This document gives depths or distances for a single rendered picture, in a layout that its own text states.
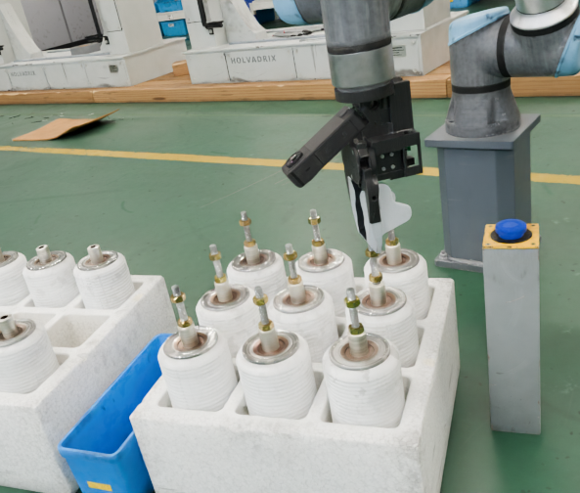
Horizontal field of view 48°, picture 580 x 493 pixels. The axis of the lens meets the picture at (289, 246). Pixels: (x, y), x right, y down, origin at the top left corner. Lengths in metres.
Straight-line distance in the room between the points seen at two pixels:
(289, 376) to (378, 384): 0.11
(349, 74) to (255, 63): 2.78
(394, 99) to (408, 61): 2.27
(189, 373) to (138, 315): 0.36
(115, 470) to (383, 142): 0.58
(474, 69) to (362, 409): 0.77
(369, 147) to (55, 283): 0.71
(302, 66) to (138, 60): 1.32
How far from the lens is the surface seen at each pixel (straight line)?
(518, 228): 0.90
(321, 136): 0.79
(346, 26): 0.75
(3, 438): 1.12
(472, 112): 1.37
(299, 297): 0.92
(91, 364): 1.12
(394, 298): 0.90
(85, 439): 1.08
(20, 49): 5.38
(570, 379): 1.17
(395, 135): 0.80
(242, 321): 0.96
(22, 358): 1.06
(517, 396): 1.02
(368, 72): 0.76
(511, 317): 0.94
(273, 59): 3.45
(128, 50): 4.28
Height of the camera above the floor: 0.71
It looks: 25 degrees down
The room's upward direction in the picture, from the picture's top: 11 degrees counter-clockwise
